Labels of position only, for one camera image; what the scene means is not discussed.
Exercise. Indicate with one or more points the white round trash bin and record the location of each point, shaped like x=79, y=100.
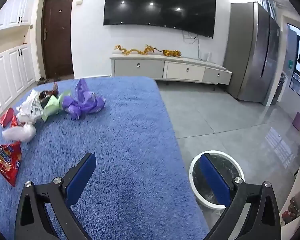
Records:
x=193, y=180

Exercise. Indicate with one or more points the purple box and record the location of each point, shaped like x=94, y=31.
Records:
x=298, y=121

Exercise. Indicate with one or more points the white printed plastic bag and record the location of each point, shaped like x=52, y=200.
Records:
x=32, y=107

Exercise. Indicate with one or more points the white television cabinet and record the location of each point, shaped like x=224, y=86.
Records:
x=140, y=67

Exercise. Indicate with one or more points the brown entrance door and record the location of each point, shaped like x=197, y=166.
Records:
x=57, y=35

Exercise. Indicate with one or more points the grey refrigerator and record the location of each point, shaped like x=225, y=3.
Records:
x=247, y=55

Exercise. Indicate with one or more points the dark shoe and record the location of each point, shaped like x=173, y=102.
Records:
x=42, y=80
x=57, y=79

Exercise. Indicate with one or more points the white wall switch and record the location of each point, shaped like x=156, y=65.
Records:
x=79, y=2

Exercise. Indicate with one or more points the blue fluffy blanket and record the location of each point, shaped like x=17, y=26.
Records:
x=127, y=130

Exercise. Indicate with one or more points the purple plastic bag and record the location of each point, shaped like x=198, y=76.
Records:
x=85, y=105

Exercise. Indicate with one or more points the green cloth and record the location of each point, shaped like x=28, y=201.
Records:
x=52, y=107

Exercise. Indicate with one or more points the tiger plush toy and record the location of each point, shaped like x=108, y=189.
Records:
x=171, y=52

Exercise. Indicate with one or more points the red snack packet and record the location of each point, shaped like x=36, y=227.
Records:
x=5, y=160

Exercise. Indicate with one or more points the black wall television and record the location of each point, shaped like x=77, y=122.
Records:
x=160, y=5

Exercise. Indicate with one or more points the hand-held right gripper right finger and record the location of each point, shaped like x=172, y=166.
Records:
x=215, y=182

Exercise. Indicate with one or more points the dark snack wrapper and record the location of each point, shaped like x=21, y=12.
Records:
x=46, y=97

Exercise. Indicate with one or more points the small red wrapper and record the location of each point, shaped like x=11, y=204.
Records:
x=14, y=121

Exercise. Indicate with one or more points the white base cabinets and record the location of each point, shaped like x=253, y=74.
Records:
x=15, y=72

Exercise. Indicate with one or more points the small red packet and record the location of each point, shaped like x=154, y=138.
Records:
x=7, y=117

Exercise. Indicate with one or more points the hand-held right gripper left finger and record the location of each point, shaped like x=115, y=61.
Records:
x=81, y=177

